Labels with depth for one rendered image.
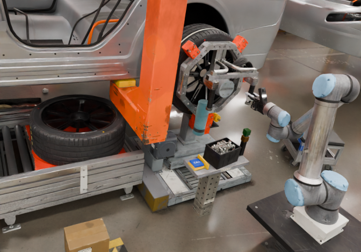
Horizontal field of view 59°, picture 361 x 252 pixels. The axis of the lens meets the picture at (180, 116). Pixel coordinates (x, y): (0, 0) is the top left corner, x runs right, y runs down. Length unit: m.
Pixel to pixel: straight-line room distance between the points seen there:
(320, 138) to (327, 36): 2.91
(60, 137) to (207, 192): 1.02
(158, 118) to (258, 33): 1.35
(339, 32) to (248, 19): 1.93
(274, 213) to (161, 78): 1.09
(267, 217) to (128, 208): 0.94
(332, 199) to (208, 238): 0.82
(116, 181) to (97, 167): 0.20
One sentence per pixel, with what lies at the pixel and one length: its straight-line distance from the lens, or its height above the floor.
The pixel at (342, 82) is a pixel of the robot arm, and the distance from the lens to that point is 1.72.
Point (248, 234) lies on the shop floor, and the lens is 2.37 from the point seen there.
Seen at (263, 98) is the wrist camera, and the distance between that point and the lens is 2.16.
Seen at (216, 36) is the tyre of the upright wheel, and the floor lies 1.15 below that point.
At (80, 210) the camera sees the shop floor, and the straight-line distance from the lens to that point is 2.33.
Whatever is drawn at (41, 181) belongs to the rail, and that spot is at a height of 0.34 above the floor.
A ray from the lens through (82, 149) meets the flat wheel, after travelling 2.13.
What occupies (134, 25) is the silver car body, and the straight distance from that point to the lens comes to 2.28.
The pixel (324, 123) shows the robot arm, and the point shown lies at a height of 0.99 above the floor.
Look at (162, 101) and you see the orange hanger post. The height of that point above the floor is 0.82.
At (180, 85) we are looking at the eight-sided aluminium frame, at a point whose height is 0.82.
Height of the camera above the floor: 1.67
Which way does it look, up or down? 28 degrees down
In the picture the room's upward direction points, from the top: 10 degrees clockwise
